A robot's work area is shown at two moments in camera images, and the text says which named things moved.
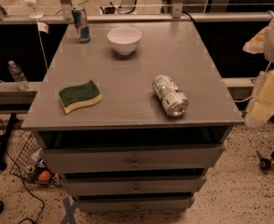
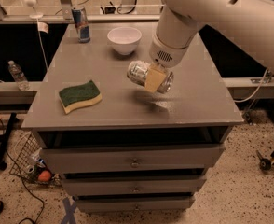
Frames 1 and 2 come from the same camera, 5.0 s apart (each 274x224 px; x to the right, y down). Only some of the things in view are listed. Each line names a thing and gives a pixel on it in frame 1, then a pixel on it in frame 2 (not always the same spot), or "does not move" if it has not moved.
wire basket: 28,161 does not move
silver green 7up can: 170,95 -> 137,73
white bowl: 124,39 does not move
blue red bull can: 82,24 does not move
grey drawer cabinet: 132,119 does not move
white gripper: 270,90 -> 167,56
